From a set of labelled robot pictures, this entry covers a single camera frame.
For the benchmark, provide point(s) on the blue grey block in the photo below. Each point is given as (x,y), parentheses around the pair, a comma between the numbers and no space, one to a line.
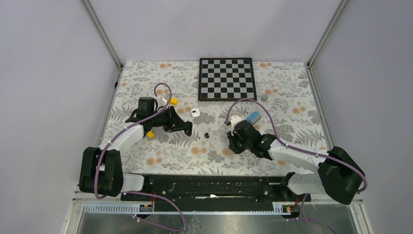
(254,117)

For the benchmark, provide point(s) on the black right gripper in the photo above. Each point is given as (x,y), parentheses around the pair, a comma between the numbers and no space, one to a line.
(232,136)

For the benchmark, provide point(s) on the white earbud charging case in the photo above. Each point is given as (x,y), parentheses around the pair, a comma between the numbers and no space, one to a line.
(195,112)

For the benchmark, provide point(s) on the floral patterned table mat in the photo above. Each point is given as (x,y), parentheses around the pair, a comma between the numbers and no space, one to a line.
(290,111)

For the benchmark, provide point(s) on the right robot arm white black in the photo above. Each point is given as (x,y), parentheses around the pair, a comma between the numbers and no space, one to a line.
(333,172)

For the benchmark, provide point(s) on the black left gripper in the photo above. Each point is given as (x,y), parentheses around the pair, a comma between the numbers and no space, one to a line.
(175,122)

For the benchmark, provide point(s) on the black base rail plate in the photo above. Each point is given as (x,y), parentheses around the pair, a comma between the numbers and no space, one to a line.
(207,189)

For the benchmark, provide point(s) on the small grey cube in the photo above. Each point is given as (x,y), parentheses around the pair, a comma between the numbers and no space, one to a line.
(264,97)

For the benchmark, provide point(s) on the slotted grey cable duct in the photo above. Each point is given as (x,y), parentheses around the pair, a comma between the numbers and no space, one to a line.
(270,208)

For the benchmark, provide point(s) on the yellow block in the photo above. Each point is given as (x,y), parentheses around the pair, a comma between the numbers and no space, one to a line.
(150,134)
(173,101)

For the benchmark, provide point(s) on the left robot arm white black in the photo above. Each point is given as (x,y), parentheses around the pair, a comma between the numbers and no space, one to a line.
(101,169)

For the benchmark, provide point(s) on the black white checkerboard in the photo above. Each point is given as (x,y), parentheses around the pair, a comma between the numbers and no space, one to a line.
(226,79)

